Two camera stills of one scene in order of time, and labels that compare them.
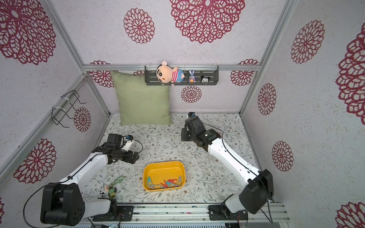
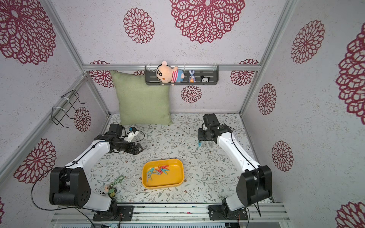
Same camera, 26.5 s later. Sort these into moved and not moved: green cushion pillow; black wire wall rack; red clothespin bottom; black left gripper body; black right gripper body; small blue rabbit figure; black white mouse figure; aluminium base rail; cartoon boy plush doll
Moved: black left gripper body; black right gripper body; red clothespin bottom
Not moved: black white mouse figure; black wire wall rack; cartoon boy plush doll; small blue rabbit figure; green cushion pillow; aluminium base rail
